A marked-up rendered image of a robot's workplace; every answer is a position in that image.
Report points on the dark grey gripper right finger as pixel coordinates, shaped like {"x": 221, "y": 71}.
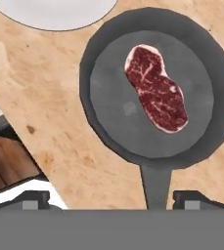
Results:
{"x": 191, "y": 199}

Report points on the white round plate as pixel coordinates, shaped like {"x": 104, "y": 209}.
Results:
{"x": 54, "y": 13}

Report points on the dark grey frying pan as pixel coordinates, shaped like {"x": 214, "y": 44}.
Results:
{"x": 116, "y": 107}

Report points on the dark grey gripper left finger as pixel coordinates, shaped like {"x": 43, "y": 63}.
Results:
{"x": 32, "y": 199}

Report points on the raw red steak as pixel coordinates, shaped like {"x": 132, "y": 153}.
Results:
{"x": 156, "y": 89}

